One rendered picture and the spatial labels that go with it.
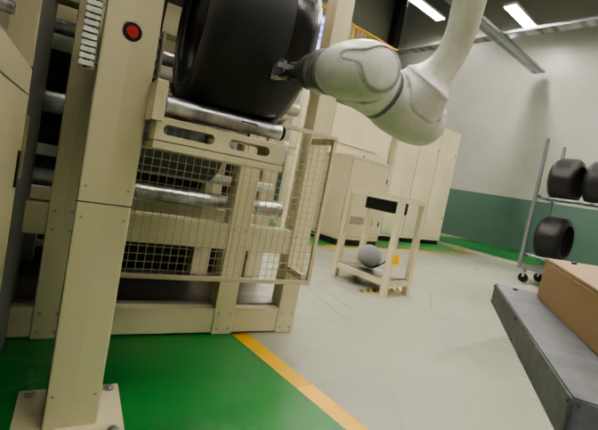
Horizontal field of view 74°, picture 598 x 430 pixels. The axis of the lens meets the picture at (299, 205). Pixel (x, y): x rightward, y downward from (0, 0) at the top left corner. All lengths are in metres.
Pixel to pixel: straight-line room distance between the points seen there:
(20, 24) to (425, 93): 0.81
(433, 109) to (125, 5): 0.79
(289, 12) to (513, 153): 11.67
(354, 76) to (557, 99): 11.97
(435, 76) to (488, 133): 12.19
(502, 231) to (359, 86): 11.76
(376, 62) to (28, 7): 0.71
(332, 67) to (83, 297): 0.86
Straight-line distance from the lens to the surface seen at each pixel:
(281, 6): 1.09
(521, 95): 12.94
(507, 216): 12.34
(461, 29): 0.81
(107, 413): 1.41
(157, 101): 1.03
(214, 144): 1.07
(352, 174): 5.47
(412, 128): 0.80
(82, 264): 1.17
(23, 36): 1.04
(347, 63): 0.69
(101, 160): 1.13
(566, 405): 0.41
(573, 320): 0.64
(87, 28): 1.17
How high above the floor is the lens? 0.77
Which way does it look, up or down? 4 degrees down
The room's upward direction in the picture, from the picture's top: 11 degrees clockwise
